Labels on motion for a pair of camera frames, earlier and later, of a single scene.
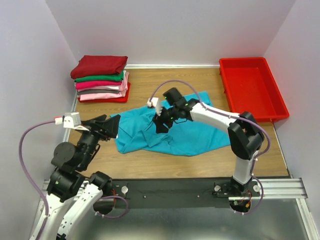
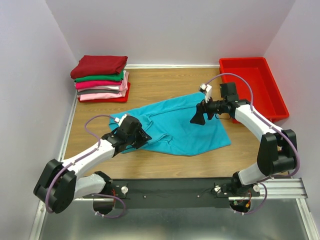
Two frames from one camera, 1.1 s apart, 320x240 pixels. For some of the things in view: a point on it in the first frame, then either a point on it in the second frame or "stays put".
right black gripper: x=163 y=119 to x=207 y=109
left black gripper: x=99 y=129 to x=141 y=136
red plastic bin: x=251 y=85 stays put
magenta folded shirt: x=84 y=84 stays put
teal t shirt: x=135 y=132 stays put
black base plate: x=179 y=193 stays put
